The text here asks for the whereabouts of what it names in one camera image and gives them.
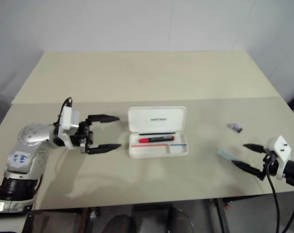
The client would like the metal table frame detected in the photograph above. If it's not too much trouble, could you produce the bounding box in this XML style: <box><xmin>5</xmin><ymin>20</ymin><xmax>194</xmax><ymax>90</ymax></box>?
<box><xmin>208</xmin><ymin>198</ymin><xmax>237</xmax><ymax>233</ymax></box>

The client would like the white hinged pencil case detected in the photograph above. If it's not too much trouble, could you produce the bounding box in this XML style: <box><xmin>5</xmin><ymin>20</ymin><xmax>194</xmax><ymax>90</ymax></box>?
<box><xmin>127</xmin><ymin>106</ymin><xmax>189</xmax><ymax>159</ymax></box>

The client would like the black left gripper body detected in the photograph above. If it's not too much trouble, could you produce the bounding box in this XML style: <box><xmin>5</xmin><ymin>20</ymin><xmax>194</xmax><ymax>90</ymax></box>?
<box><xmin>72</xmin><ymin>117</ymin><xmax>94</xmax><ymax>154</ymax></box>

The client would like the black flat panel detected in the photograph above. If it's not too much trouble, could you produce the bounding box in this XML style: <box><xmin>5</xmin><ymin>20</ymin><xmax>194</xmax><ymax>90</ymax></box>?
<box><xmin>25</xmin><ymin>209</ymin><xmax>87</xmax><ymax>233</ymax></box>

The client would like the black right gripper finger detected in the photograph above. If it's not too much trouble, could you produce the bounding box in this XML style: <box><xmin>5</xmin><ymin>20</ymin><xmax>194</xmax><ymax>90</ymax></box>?
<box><xmin>242</xmin><ymin>143</ymin><xmax>267</xmax><ymax>154</ymax></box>
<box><xmin>232</xmin><ymin>160</ymin><xmax>263</xmax><ymax>177</ymax></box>

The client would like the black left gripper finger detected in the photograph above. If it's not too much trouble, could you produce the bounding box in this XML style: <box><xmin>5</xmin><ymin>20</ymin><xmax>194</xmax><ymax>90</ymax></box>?
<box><xmin>87</xmin><ymin>114</ymin><xmax>120</xmax><ymax>124</ymax></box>
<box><xmin>86</xmin><ymin>144</ymin><xmax>122</xmax><ymax>155</ymax></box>

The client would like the small purple clear object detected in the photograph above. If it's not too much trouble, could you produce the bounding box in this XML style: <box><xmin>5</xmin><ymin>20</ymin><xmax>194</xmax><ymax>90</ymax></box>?
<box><xmin>227</xmin><ymin>123</ymin><xmax>244</xmax><ymax>133</ymax></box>

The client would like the light blue flat eraser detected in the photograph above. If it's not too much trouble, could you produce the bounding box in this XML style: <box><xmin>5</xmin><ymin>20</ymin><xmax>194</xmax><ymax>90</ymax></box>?
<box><xmin>216</xmin><ymin>148</ymin><xmax>238</xmax><ymax>163</ymax></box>

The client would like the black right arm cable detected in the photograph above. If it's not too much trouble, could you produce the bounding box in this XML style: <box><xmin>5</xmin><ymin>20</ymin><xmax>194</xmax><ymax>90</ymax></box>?
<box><xmin>264</xmin><ymin>152</ymin><xmax>293</xmax><ymax>233</ymax></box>

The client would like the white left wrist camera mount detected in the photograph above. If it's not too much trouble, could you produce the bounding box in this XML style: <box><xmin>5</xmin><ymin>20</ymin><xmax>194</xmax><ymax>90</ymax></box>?
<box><xmin>56</xmin><ymin>106</ymin><xmax>86</xmax><ymax>149</ymax></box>

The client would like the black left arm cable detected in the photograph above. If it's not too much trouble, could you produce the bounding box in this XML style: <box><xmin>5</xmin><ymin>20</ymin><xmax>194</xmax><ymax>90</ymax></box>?
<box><xmin>54</xmin><ymin>97</ymin><xmax>73</xmax><ymax>127</ymax></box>

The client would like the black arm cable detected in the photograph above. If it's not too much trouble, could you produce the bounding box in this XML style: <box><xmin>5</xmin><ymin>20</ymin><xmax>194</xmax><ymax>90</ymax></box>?
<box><xmin>54</xmin><ymin>97</ymin><xmax>73</xmax><ymax>127</ymax></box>
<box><xmin>264</xmin><ymin>152</ymin><xmax>293</xmax><ymax>233</ymax></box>

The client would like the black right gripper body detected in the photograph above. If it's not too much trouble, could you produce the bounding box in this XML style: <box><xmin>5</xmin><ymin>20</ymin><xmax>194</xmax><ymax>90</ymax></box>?
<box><xmin>259</xmin><ymin>150</ymin><xmax>280</xmax><ymax>182</ymax></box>

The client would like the red and black marker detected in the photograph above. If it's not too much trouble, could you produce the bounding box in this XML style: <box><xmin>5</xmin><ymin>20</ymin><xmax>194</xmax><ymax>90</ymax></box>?
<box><xmin>138</xmin><ymin>136</ymin><xmax>175</xmax><ymax>144</ymax></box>

